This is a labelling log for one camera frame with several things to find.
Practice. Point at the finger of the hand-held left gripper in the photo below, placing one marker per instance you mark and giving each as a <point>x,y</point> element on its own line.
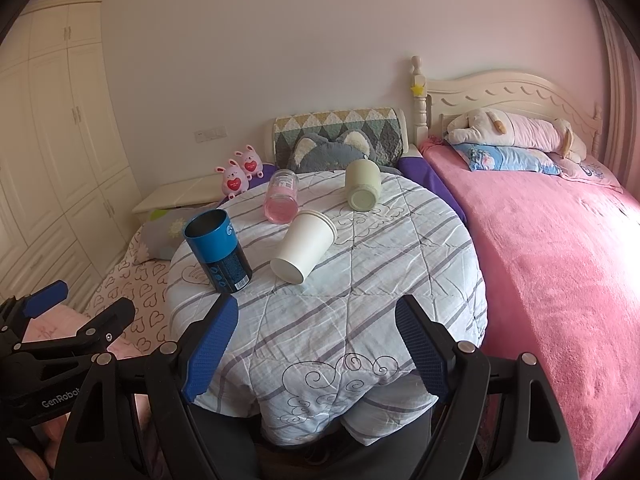
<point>47,297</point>
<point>112,317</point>

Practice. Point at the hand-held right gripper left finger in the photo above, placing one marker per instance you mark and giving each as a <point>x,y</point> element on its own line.
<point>210,350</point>

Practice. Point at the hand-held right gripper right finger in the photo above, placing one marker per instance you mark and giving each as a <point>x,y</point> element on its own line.
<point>420,347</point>

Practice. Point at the white paper cup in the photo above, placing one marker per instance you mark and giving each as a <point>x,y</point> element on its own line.
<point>305,245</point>

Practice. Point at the pale green cup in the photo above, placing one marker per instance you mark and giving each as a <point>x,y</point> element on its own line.
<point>362,182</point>

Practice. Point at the pale pink cloth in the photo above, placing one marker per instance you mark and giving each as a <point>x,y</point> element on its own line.
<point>52,324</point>

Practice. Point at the heart printed bed sheet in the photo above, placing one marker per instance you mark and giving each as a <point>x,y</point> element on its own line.
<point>145,300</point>

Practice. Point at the grey flower pillow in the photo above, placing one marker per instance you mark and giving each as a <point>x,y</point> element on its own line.
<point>160,235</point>

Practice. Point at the blue metal can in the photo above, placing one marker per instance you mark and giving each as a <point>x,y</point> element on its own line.
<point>217,255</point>

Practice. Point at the striped white quilt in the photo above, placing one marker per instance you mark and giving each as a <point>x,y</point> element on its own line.
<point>325,320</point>

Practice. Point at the pink fleece blanket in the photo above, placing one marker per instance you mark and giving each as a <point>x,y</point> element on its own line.
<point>540,285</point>

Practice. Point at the cream bedside cabinet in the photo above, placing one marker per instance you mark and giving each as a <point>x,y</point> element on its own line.
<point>175,192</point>

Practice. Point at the cream wardrobe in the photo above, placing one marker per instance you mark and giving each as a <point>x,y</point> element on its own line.
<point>50,135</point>

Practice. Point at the glass jar with pink liquid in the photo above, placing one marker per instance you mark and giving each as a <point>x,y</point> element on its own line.
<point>281,197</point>

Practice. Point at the pink bunny toy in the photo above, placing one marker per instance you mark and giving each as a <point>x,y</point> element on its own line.
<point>251,161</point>
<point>232,179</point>

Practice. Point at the blue printed pillow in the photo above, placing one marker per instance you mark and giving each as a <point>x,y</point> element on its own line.
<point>505,158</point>

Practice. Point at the grey plush cushion with ears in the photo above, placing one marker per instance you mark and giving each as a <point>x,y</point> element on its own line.
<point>325,155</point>

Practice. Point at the pink and white plush toy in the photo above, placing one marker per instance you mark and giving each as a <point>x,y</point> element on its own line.
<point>520,130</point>

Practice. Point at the diamond patterned quilted cover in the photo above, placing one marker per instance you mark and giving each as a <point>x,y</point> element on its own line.
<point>340,120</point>

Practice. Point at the pink printed pillow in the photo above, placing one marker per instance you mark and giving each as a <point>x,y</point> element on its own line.
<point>590,172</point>

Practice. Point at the yellow star ornament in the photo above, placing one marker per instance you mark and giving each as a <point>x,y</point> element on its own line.
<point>417,89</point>

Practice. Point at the cream wooden bed headboard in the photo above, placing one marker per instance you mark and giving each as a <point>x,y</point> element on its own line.
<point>500,91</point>

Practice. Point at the pink curtain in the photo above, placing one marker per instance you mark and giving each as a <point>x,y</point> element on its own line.
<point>617,85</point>

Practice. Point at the white wall socket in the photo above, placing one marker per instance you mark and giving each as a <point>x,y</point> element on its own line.
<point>210,134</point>

